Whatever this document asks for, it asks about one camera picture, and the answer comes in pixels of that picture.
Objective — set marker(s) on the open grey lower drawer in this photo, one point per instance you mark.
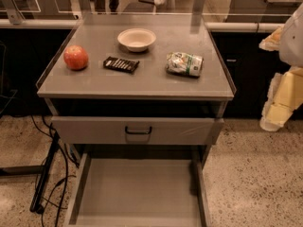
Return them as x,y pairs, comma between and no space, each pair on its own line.
139,193

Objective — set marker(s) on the grey drawer cabinet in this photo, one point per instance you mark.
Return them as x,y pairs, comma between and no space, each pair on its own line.
150,91

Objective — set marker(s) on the closed grey upper drawer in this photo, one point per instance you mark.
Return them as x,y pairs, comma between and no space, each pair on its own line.
110,130

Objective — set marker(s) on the white paper bowl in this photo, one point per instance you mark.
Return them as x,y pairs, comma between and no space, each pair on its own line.
136,39

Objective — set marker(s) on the black snack bar packet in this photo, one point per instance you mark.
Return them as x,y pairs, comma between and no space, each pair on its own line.
121,65

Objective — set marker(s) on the black table leg base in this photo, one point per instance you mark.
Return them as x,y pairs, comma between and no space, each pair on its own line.
41,171

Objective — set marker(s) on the crushed green 7up can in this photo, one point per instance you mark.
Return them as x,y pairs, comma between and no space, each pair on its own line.
184,64

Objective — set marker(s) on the red apple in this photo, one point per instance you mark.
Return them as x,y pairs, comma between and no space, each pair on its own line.
75,57

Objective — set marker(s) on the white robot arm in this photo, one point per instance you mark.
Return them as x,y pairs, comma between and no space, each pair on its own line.
291,40

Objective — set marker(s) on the black drawer handle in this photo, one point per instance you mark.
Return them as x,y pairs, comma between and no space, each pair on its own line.
137,132

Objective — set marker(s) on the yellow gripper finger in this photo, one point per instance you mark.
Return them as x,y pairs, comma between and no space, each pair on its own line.
285,95
271,42

